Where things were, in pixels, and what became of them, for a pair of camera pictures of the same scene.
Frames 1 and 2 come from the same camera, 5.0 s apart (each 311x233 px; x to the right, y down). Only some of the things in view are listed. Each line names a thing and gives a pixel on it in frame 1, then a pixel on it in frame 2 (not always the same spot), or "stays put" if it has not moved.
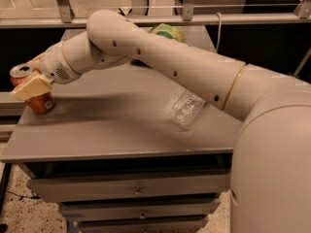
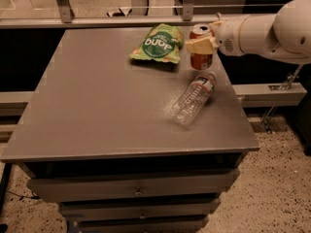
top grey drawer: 67,189 stays put
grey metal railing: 108,17 stays put
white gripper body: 54,64 → 227,38
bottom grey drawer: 143,224 stays put
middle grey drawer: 142,209 stays put
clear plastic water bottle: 187,108 stays put
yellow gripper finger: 33,86 → 201,46
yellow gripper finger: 36,62 → 214,26
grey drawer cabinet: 127,149 stays put
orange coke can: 40,105 → 201,61
